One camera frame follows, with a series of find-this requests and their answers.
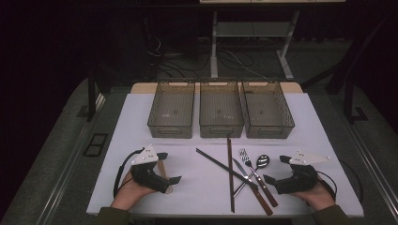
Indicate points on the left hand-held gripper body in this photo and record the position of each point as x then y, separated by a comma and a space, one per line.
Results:
147, 178

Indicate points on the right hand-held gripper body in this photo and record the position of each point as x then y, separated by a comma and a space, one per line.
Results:
298, 182

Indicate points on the steel spoon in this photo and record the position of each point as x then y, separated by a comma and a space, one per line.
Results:
263, 161

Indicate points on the smoky clear plastic bin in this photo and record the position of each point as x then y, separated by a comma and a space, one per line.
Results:
171, 108
267, 108
220, 108

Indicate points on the person's left hand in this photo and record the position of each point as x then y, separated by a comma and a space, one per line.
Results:
130, 193

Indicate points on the person's right hand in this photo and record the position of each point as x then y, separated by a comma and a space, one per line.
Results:
319, 198

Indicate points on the black metal stand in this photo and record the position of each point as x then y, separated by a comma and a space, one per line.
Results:
348, 100
91, 100

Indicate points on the white metal-framed desk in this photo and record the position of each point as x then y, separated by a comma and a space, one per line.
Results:
213, 47

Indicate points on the aluminium floor rail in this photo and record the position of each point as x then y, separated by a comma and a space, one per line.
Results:
66, 170
375, 165

